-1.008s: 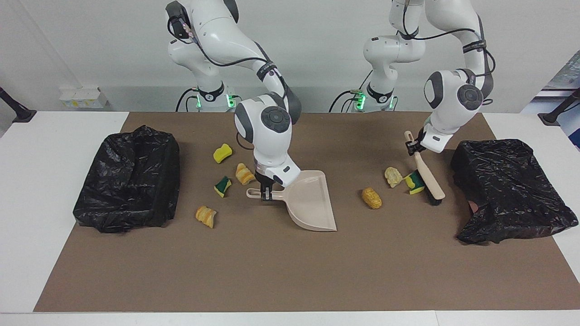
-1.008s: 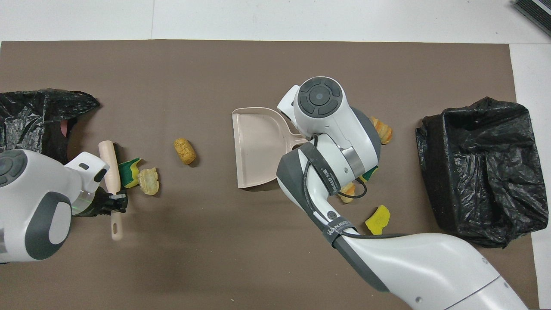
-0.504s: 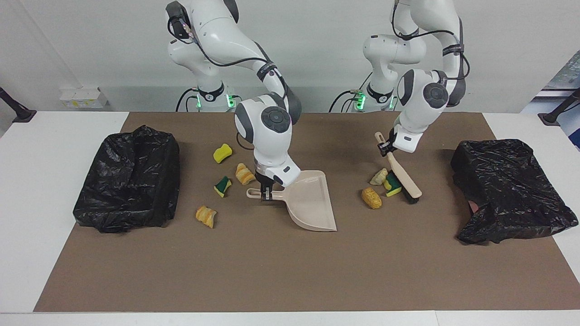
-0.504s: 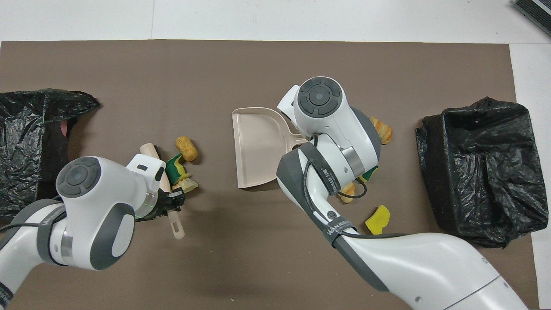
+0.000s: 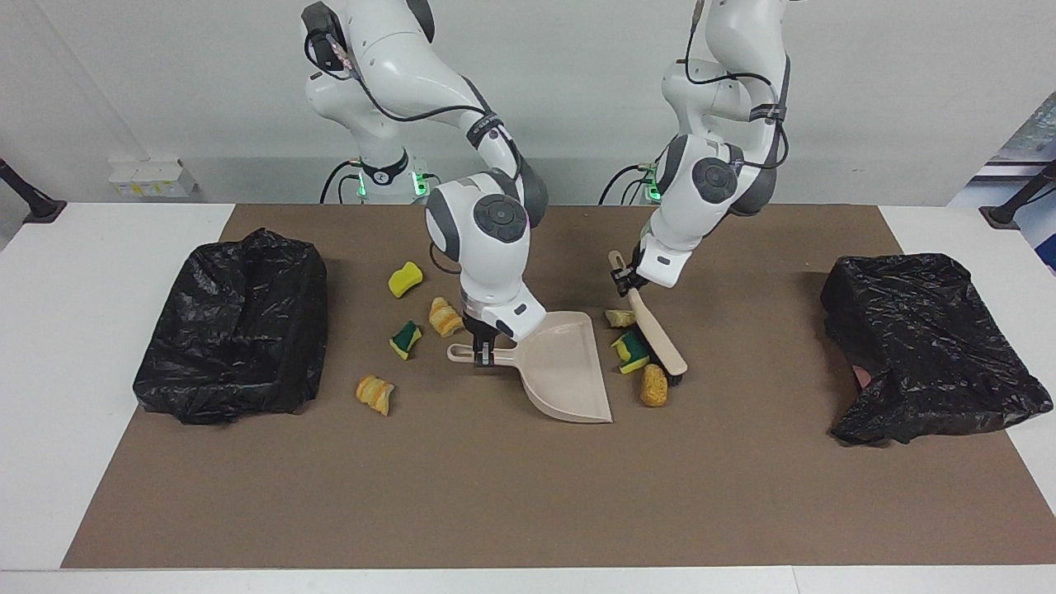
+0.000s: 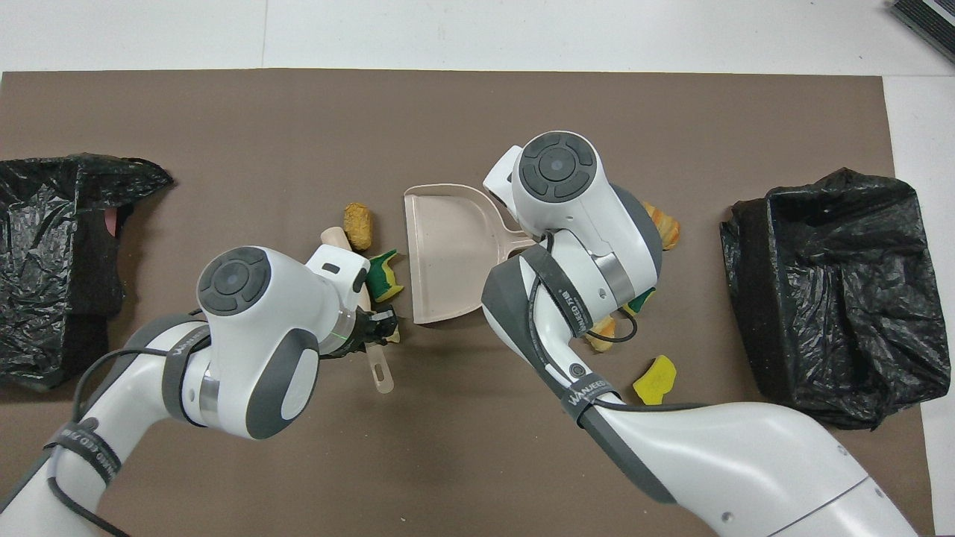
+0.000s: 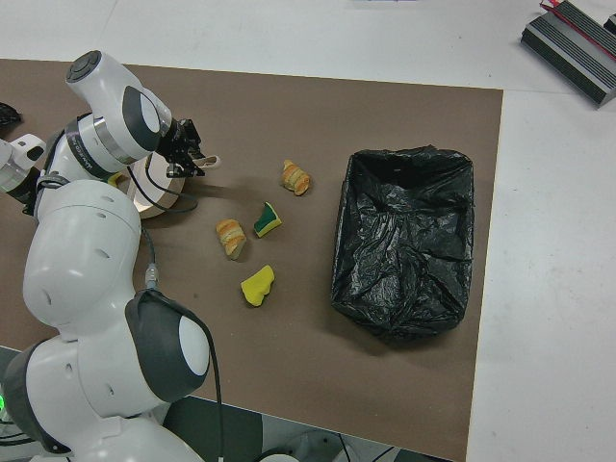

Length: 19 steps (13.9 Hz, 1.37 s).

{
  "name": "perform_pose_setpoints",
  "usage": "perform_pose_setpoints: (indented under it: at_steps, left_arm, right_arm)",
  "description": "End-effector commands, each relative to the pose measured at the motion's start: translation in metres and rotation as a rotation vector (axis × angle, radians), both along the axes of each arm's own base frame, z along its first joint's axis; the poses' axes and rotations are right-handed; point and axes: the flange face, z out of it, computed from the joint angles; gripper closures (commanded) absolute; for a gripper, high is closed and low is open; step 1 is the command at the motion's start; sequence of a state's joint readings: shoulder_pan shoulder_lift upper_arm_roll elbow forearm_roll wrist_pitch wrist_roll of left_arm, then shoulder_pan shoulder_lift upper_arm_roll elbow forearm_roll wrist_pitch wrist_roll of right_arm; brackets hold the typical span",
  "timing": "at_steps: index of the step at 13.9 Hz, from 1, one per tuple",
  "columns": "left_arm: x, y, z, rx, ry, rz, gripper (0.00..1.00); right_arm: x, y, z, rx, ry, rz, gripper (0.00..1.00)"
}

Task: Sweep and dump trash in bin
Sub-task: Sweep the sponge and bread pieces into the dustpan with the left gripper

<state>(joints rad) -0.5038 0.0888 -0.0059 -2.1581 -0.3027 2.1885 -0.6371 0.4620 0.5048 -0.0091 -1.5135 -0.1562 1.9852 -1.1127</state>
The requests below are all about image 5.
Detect striped orange croissant piece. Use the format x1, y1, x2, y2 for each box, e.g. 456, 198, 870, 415
356, 375, 395, 417
428, 297, 466, 338

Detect beige hand brush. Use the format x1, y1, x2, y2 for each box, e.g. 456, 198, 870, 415
608, 250, 689, 388

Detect yellow green sponge piece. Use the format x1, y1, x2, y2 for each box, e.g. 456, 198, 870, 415
389, 321, 423, 361
610, 330, 654, 375

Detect beige plastic dustpan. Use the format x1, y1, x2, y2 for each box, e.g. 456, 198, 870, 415
446, 311, 614, 425

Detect plain yellow sponge piece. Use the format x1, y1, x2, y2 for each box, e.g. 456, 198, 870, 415
388, 261, 424, 299

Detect golden brown bread roll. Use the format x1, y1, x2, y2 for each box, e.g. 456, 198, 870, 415
640, 364, 669, 408

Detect black bag lined bin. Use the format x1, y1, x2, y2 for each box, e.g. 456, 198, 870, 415
133, 228, 329, 426
821, 252, 1054, 446

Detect brown paper table mat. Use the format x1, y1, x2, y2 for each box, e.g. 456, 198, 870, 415
62, 204, 1056, 570

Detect white box on table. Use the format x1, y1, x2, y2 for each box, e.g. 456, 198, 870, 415
107, 159, 197, 199

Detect black left base cable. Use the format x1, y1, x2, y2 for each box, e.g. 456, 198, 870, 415
598, 163, 661, 205

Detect black base cable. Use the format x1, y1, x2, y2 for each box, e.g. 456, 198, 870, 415
319, 159, 364, 205
598, 163, 661, 205

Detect black right base cable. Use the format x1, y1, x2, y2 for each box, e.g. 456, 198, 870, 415
319, 159, 364, 205

